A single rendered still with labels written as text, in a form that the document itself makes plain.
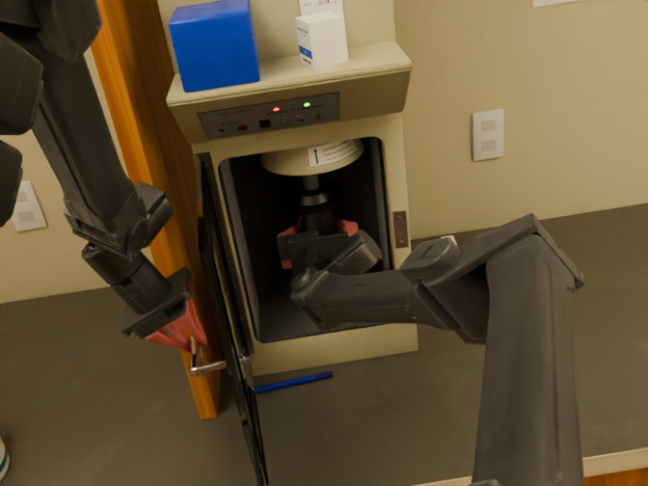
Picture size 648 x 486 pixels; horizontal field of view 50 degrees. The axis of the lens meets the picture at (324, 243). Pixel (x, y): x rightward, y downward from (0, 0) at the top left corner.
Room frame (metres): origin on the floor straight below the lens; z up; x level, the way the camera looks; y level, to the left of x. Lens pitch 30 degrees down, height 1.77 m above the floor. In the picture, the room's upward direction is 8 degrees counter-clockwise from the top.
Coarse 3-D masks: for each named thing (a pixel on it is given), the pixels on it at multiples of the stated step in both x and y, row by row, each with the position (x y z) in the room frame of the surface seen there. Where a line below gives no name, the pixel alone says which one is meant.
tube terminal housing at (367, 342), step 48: (192, 0) 0.98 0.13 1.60; (288, 0) 0.99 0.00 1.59; (384, 0) 0.99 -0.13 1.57; (288, 48) 0.99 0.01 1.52; (192, 144) 0.98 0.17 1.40; (240, 144) 0.98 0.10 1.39; (288, 144) 0.98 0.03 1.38; (384, 144) 0.99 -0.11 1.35; (336, 336) 0.99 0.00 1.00; (384, 336) 0.99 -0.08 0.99
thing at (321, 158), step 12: (324, 144) 1.02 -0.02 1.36; (336, 144) 1.02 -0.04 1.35; (348, 144) 1.04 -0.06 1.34; (360, 144) 1.07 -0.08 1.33; (264, 156) 1.06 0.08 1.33; (276, 156) 1.03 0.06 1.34; (288, 156) 1.02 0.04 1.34; (300, 156) 1.01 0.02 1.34; (312, 156) 1.01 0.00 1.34; (324, 156) 1.01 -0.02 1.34; (336, 156) 1.01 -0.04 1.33; (348, 156) 1.02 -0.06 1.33; (276, 168) 1.03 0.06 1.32; (288, 168) 1.01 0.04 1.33; (300, 168) 1.00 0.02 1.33; (312, 168) 1.00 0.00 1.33; (324, 168) 1.00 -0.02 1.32; (336, 168) 1.00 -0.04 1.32
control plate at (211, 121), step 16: (304, 96) 0.89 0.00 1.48; (320, 96) 0.90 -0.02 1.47; (336, 96) 0.90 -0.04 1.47; (208, 112) 0.89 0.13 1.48; (224, 112) 0.90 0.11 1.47; (240, 112) 0.90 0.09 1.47; (256, 112) 0.91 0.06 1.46; (272, 112) 0.91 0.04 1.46; (288, 112) 0.92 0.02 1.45; (304, 112) 0.92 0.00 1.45; (320, 112) 0.93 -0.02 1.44; (336, 112) 0.93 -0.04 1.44; (208, 128) 0.92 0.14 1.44; (224, 128) 0.93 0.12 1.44; (256, 128) 0.94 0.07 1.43; (272, 128) 0.95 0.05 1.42
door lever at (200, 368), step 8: (192, 344) 0.75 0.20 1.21; (200, 344) 0.75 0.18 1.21; (192, 352) 0.73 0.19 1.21; (200, 352) 0.73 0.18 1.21; (192, 360) 0.71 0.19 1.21; (200, 360) 0.71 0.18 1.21; (224, 360) 0.71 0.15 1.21; (192, 368) 0.70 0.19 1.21; (200, 368) 0.70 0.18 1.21; (208, 368) 0.70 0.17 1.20; (216, 368) 0.70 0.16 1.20
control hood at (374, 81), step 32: (288, 64) 0.94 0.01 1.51; (352, 64) 0.90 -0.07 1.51; (384, 64) 0.88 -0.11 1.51; (192, 96) 0.87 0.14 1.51; (224, 96) 0.87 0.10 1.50; (256, 96) 0.88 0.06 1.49; (288, 96) 0.89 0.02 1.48; (352, 96) 0.91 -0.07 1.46; (384, 96) 0.92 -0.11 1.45; (192, 128) 0.92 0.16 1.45; (288, 128) 0.96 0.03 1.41
